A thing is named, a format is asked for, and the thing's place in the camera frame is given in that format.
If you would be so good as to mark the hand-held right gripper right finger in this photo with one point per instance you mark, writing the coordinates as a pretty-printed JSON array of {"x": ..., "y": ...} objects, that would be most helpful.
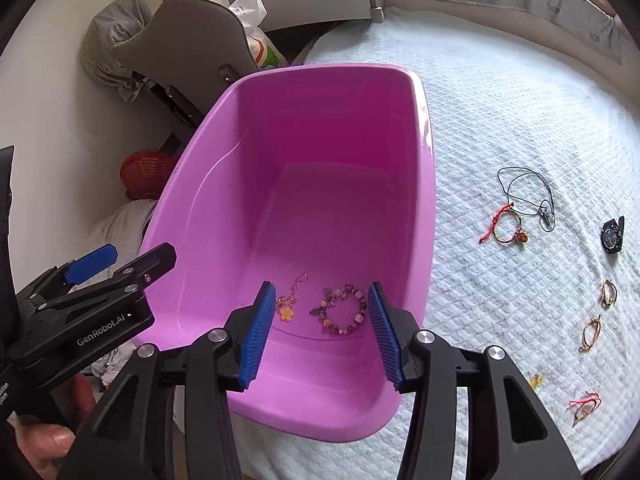
[{"x": 382, "y": 335}]

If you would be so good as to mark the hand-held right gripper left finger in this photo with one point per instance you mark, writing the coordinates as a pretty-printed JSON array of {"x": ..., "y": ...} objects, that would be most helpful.
[{"x": 257, "y": 335}]

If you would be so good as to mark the black wristwatch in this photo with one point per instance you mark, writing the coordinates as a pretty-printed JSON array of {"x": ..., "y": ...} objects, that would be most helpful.
[{"x": 611, "y": 236}]

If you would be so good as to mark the red plastic basket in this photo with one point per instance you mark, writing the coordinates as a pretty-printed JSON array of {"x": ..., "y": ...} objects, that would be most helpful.
[{"x": 147, "y": 170}]

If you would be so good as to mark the white quilted bedspread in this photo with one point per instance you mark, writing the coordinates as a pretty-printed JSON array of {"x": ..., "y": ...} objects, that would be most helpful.
[{"x": 500, "y": 110}]

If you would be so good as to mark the grey clothing pile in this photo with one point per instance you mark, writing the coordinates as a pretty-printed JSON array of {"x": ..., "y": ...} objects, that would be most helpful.
[{"x": 120, "y": 225}]

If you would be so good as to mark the person's left hand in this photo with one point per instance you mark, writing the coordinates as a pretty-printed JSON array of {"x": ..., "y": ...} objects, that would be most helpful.
[{"x": 45, "y": 442}]

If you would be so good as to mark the grey chair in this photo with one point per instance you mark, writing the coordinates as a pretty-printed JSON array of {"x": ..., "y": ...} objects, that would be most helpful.
[{"x": 190, "y": 35}]

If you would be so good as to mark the white plastic bag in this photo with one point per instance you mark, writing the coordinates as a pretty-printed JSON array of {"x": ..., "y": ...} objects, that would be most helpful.
[{"x": 250, "y": 10}]

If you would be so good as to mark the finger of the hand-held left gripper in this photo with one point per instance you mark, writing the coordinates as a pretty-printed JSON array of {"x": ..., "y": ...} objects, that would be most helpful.
[
  {"x": 150, "y": 262},
  {"x": 92, "y": 262}
]

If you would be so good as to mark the small yellow charm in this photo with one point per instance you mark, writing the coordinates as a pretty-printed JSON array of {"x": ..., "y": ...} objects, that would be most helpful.
[{"x": 536, "y": 381}]

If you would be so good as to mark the pink plastic basin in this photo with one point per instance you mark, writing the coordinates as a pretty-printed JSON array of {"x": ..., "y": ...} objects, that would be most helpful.
[{"x": 325, "y": 185}]

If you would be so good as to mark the striped grey cloth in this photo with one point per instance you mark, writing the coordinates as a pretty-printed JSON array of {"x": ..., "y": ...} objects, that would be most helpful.
[{"x": 107, "y": 30}]

